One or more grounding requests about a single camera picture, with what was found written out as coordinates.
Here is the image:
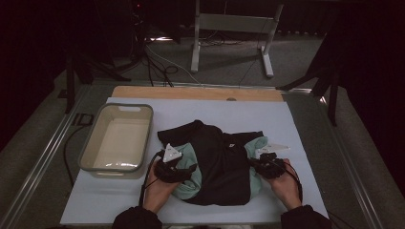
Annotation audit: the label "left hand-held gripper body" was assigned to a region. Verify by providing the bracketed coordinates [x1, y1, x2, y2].
[153, 142, 192, 184]

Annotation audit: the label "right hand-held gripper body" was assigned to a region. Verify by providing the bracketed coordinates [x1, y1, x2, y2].
[254, 142, 291, 180]

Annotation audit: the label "black and mint green shirt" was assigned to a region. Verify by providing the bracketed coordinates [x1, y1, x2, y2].
[157, 119, 269, 207]

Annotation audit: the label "grey plastic basket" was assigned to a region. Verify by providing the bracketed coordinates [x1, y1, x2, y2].
[77, 103, 155, 179]

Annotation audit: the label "person's right hand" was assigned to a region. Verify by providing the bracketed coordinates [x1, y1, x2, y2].
[264, 157, 303, 212]

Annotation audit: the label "person's left hand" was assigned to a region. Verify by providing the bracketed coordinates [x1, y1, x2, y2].
[142, 159, 182, 214]

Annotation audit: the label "black tripod stand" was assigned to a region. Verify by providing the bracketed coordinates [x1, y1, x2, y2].
[65, 47, 132, 115]
[275, 31, 343, 127]

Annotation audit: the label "dark equipment with red light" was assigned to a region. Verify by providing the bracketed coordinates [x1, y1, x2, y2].
[127, 0, 152, 61]

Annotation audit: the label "right hand-held gripper cable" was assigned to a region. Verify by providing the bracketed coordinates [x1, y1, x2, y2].
[280, 161, 304, 204]

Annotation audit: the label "hand-held gripper cable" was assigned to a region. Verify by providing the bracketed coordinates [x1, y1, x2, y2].
[280, 161, 304, 204]
[138, 151, 163, 208]

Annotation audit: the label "left hand-held gripper cable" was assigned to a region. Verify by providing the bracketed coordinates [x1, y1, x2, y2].
[138, 151, 163, 208]

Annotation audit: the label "aluminium floor rail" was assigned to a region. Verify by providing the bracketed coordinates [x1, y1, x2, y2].
[0, 84, 92, 229]
[313, 94, 383, 229]

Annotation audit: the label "looped black floor cables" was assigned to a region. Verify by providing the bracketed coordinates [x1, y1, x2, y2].
[139, 47, 180, 89]

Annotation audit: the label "white floor cable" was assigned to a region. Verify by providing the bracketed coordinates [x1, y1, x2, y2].
[144, 44, 204, 87]

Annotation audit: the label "thin black floor cable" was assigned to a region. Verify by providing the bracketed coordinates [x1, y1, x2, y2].
[238, 31, 269, 89]

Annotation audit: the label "black square floor frame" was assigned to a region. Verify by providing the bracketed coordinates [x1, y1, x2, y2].
[71, 113, 95, 127]

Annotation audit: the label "thick black floor cable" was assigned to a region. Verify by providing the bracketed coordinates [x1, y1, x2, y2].
[62, 125, 86, 188]

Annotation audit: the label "tangle of cables under desk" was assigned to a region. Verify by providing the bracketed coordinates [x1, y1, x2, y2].
[200, 30, 243, 47]

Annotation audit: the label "white metal desk frame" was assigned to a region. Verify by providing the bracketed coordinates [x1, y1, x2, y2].
[190, 0, 285, 79]

